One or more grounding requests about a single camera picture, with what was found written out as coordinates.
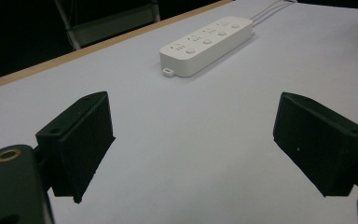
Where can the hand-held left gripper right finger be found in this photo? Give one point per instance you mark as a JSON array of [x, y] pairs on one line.
[[320, 146]]

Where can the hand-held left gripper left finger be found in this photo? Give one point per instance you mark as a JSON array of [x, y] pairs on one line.
[[77, 146]]

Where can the white power strip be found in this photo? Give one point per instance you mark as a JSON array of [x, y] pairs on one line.
[[205, 45]]

